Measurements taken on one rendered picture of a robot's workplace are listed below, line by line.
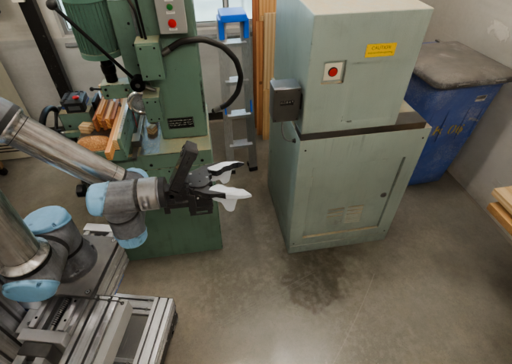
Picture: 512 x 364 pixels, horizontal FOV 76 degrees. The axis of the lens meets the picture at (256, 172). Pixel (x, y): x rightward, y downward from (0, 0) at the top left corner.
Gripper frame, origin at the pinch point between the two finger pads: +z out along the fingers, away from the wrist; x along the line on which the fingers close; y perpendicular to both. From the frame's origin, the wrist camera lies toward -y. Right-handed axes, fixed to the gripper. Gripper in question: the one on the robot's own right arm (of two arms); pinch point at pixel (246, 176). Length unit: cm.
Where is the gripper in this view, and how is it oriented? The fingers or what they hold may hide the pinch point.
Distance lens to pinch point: 76.4
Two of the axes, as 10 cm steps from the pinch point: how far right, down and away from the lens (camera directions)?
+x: 1.6, 5.5, -8.2
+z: 9.9, -1.0, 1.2
